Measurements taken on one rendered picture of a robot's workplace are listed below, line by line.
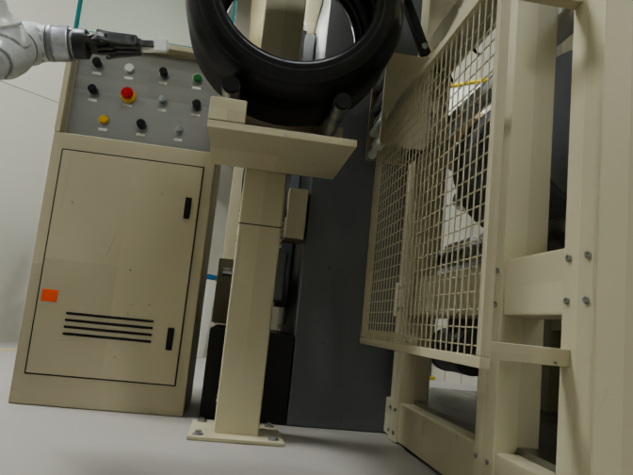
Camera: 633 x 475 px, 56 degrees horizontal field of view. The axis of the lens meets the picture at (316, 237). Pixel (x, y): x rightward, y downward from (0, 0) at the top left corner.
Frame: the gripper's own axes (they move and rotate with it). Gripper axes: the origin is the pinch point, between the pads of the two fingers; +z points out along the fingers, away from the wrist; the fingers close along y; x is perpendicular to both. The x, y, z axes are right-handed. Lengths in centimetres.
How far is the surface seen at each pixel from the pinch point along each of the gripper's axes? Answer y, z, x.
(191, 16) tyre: -8.1, 10.0, -4.3
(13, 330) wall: 308, -138, 75
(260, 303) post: 26, 27, 67
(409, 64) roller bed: 19, 74, -5
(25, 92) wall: 294, -129, -98
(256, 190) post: 25.8, 26.6, 33.2
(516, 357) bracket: -60, 64, 79
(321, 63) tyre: -12.3, 41.8, 9.1
